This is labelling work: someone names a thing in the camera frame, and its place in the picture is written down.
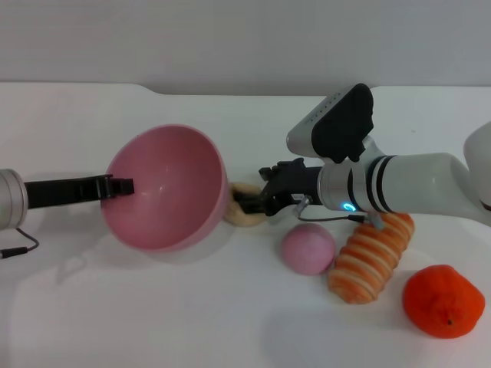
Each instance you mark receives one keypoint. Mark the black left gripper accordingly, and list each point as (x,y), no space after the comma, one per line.
(65,191)

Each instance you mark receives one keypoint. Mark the pink round bun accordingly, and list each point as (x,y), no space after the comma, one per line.
(308,249)

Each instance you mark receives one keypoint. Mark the beige egg yolk pastry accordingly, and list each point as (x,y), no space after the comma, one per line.
(239,218)

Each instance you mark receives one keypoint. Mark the orange striped bread roll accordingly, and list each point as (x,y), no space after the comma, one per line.
(370,260)

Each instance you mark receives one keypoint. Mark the pink plastic bowl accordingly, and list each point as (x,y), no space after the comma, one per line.
(169,207)

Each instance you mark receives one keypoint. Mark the orange tangerine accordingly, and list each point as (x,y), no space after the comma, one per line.
(441,301)

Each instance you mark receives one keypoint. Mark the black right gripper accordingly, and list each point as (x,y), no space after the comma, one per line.
(295,182)

